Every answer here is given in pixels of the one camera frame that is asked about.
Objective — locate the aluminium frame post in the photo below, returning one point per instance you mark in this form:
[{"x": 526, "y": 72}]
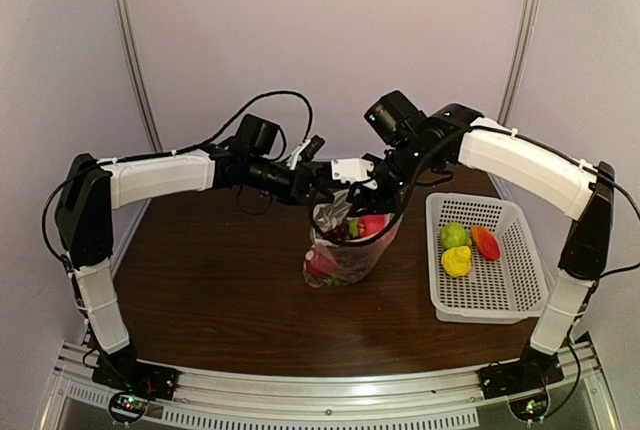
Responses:
[
  {"x": 134, "y": 68},
  {"x": 527, "y": 22}
]

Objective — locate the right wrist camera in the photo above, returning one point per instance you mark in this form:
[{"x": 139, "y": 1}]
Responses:
[{"x": 354, "y": 170}]

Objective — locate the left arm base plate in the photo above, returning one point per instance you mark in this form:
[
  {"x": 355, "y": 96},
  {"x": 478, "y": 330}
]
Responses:
[{"x": 144, "y": 380}]

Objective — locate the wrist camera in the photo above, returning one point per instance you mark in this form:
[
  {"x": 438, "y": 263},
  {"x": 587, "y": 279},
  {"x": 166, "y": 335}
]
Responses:
[
  {"x": 354, "y": 170},
  {"x": 305, "y": 151}
]

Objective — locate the green fake grapes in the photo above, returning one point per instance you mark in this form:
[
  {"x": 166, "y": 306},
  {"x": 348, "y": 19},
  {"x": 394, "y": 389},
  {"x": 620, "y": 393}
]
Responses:
[{"x": 336, "y": 280}]

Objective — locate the purple fake grapes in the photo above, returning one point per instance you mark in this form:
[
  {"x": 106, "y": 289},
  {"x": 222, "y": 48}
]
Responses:
[{"x": 339, "y": 233}]

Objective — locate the white perforated plastic basket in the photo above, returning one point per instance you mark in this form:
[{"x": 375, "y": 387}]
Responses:
[{"x": 505, "y": 291}]

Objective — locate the clear zip top bag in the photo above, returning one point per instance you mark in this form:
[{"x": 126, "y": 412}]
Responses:
[{"x": 354, "y": 258}]

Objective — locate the aluminium front rail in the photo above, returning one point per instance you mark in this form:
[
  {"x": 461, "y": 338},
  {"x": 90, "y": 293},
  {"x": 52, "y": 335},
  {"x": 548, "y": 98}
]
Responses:
[{"x": 447, "y": 399}]

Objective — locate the red fake apple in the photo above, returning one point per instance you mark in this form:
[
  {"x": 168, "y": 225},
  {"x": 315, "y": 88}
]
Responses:
[{"x": 486, "y": 243}]

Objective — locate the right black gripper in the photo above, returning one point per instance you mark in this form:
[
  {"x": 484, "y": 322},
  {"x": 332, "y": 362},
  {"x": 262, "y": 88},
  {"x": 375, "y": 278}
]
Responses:
[{"x": 373, "y": 195}]

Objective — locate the right aluminium frame post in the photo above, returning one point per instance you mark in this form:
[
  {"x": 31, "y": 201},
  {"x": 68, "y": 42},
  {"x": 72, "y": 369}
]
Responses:
[{"x": 527, "y": 22}]

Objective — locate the pink fake peach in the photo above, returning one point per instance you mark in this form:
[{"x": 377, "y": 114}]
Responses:
[{"x": 370, "y": 225}]

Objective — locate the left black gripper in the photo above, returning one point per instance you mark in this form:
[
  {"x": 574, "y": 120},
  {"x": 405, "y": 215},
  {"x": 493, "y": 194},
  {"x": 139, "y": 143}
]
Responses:
[{"x": 306, "y": 185}]

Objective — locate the yellow fake lemon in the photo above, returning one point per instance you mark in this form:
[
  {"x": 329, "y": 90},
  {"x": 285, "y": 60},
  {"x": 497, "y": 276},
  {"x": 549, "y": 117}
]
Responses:
[{"x": 456, "y": 261}]

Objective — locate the left aluminium frame post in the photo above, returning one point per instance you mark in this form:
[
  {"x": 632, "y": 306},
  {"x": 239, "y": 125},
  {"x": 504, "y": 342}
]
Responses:
[{"x": 134, "y": 68}]

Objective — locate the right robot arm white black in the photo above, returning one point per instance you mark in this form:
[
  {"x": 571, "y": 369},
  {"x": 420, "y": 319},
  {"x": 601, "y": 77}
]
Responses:
[{"x": 457, "y": 134}]

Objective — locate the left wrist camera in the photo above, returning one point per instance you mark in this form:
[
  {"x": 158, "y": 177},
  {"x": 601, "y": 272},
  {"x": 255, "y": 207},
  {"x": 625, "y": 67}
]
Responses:
[{"x": 305, "y": 151}]

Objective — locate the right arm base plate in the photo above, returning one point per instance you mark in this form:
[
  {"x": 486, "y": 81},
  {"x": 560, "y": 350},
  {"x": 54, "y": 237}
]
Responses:
[{"x": 519, "y": 376}]

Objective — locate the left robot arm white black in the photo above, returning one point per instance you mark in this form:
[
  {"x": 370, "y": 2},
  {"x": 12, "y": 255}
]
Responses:
[{"x": 94, "y": 189}]

